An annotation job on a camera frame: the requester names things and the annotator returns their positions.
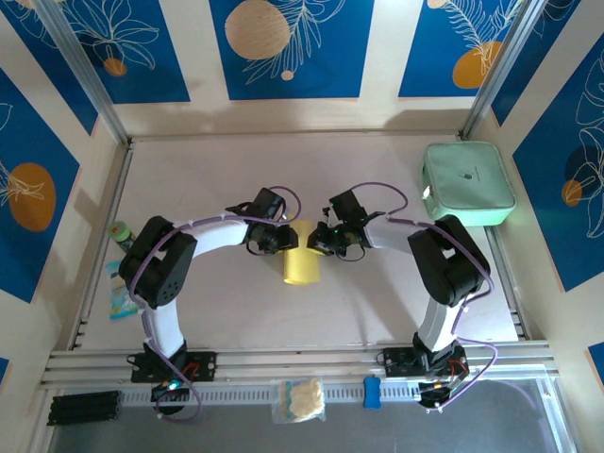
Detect blue floral wall panel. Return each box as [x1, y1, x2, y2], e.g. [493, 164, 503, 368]
[397, 0, 525, 99]
[490, 0, 604, 128]
[512, 44, 604, 294]
[0, 0, 100, 138]
[209, 0, 377, 102]
[60, 0, 193, 106]
[0, 68, 81, 305]

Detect yellow cloth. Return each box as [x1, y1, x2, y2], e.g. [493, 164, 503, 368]
[282, 219, 323, 287]

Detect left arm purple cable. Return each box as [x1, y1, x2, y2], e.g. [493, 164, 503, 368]
[127, 184, 303, 425]

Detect black controller board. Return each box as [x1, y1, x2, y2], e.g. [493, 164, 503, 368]
[150, 380, 191, 416]
[417, 375, 473, 414]

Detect aluminium front frame rail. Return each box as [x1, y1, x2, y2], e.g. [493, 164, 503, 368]
[40, 342, 561, 393]

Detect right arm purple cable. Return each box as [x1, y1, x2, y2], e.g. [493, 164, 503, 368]
[351, 182, 500, 411]

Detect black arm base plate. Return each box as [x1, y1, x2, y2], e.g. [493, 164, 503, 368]
[129, 351, 218, 383]
[377, 346, 468, 378]

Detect aluminium side rail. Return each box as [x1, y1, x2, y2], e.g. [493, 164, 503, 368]
[485, 226, 529, 341]
[70, 141, 136, 350]

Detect blue rectangular block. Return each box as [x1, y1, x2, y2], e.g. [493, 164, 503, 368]
[362, 375, 382, 410]

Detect small jar with green lid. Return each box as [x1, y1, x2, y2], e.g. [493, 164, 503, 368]
[108, 220, 138, 254]

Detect clear bag of yellow snacks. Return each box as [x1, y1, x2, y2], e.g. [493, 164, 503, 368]
[271, 376, 327, 425]

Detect blue snack packet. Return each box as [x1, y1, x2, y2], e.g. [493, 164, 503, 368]
[104, 260, 139, 321]

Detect mint green zip case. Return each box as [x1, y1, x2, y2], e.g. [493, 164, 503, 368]
[419, 140, 519, 227]

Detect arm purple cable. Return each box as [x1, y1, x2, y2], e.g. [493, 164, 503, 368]
[351, 182, 500, 411]
[127, 184, 303, 425]

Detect grey slotted cable duct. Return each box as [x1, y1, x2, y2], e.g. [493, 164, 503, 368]
[117, 380, 426, 408]

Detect black ribbed block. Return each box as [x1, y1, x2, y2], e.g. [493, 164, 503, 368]
[46, 389, 123, 428]

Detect aluminium frame post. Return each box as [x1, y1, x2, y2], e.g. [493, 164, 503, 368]
[460, 0, 551, 141]
[35, 0, 131, 145]

